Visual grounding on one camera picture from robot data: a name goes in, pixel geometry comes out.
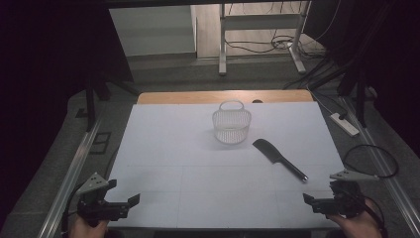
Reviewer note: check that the aluminium floor rail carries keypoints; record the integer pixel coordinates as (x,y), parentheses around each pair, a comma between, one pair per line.
(69,180)
(383,165)

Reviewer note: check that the white plastic mesh basket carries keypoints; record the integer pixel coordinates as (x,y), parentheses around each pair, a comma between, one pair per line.
(231,125)

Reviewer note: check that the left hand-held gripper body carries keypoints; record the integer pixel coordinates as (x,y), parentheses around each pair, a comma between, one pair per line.
(99,209)

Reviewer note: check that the black floor plate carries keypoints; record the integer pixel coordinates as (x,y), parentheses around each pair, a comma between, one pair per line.
(100,142)

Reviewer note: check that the black kitchen knife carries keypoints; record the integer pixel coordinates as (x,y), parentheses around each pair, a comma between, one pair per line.
(275,155)

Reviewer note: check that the person's right hand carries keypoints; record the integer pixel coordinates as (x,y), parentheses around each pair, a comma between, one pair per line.
(356,227)

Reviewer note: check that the white power strip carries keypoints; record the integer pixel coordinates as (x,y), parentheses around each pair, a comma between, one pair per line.
(345,125)

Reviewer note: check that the white metal desk frame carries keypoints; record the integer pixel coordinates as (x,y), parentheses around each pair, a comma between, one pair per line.
(223,39)

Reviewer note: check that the person's left hand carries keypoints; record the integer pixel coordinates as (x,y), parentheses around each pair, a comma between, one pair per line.
(86,229)

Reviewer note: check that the black tripod stand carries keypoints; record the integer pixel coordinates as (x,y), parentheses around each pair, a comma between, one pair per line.
(91,99)
(360,89)

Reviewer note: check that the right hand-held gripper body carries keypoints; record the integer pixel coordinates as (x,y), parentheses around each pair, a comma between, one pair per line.
(343,201)

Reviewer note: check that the black plug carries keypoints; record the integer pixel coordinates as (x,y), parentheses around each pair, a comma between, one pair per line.
(343,116)

